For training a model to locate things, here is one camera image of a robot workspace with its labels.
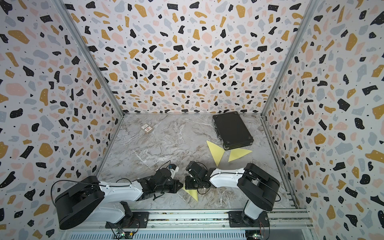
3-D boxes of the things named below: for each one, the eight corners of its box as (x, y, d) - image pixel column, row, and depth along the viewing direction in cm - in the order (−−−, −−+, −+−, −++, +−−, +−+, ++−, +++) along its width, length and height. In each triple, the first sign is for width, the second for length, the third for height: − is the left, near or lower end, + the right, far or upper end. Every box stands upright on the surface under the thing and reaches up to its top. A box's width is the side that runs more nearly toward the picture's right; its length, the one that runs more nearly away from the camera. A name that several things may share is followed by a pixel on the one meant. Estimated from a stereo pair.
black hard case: (223, 151, 101) (224, 146, 97) (210, 120, 120) (211, 115, 116) (253, 144, 105) (255, 139, 101) (236, 115, 124) (237, 110, 120)
